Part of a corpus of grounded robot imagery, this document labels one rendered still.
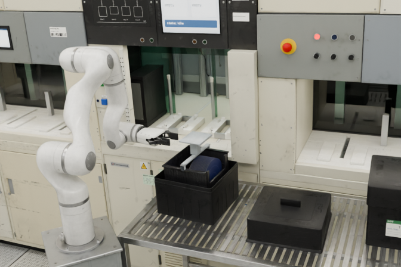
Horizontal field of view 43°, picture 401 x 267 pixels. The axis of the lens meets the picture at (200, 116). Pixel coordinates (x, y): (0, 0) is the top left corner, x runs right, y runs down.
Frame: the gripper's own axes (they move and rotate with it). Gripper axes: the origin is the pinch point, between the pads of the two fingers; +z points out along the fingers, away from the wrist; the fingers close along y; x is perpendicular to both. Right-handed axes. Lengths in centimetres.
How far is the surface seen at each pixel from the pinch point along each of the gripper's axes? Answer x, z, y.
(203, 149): -5.1, 13.2, -5.5
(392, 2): 56, 82, -35
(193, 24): 46, -1, -27
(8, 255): -106, -136, -12
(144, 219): -30.1, -3.1, 20.0
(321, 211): -19, 68, 2
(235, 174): -16.7, 26.0, -10.2
